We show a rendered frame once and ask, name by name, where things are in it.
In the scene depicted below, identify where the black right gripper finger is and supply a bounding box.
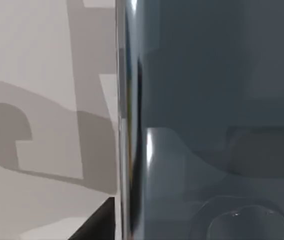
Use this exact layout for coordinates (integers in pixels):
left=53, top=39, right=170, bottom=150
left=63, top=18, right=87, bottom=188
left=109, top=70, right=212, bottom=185
left=67, top=196, right=116, bottom=240

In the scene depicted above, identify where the dark grey glossy cup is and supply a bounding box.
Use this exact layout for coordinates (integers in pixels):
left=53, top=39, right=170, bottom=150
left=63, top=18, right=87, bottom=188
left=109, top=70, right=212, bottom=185
left=115, top=0, right=284, bottom=240

